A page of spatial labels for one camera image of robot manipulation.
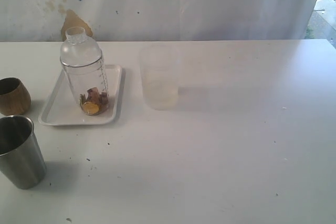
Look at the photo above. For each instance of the gold foil coin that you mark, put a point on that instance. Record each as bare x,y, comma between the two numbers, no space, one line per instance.
82,99
90,108

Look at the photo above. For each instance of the clear plastic shaker cup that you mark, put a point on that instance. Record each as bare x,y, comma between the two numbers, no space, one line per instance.
81,79

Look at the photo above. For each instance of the clear plastic dome lid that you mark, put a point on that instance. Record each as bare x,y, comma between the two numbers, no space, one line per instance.
79,49

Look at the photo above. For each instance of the brown wooden cup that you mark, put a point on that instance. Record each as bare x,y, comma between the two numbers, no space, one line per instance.
15,98

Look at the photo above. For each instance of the stainless steel cup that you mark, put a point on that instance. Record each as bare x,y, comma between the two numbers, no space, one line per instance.
21,159

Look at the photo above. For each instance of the translucent plastic container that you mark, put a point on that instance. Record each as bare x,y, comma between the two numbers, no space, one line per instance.
160,67

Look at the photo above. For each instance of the white rectangular tray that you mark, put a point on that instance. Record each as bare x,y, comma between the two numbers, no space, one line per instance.
60,108

